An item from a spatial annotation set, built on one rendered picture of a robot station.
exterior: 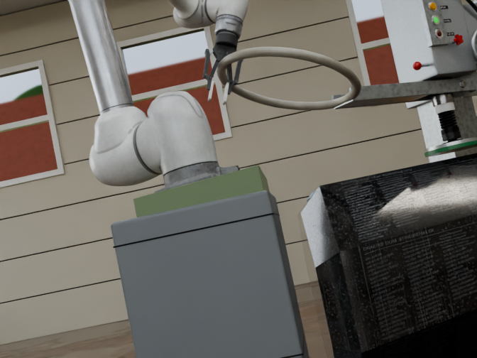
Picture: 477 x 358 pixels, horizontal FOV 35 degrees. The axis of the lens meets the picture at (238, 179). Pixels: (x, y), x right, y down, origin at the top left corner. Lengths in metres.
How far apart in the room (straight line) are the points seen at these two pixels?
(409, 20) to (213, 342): 1.55
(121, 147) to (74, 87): 7.41
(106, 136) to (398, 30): 1.31
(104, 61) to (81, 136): 7.20
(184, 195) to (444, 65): 1.30
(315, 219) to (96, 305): 6.81
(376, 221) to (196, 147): 0.85
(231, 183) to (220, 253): 0.18
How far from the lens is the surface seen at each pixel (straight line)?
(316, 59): 2.35
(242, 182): 1.86
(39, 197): 9.48
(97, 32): 2.21
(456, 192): 2.70
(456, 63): 2.88
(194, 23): 2.66
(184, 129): 1.97
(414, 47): 2.89
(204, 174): 1.96
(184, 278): 1.83
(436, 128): 3.76
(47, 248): 9.45
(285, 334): 1.82
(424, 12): 2.83
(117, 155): 2.10
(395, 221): 2.59
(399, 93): 2.74
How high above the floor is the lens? 0.70
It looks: 4 degrees up
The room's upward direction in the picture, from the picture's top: 12 degrees counter-clockwise
